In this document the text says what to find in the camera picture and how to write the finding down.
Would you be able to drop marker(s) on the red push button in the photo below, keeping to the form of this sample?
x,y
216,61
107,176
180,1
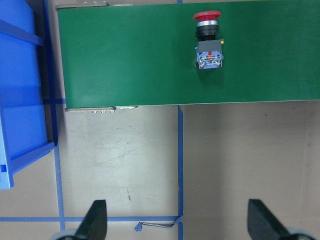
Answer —
x,y
209,48

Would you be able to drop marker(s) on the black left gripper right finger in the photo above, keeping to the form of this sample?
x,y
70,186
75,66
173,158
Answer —
x,y
262,224

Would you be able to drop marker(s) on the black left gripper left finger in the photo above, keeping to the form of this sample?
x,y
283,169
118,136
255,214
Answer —
x,y
94,224

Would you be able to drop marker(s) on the green conveyor belt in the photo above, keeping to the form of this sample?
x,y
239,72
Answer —
x,y
145,55

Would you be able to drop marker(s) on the blue bin left side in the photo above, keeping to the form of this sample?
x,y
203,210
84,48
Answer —
x,y
23,132

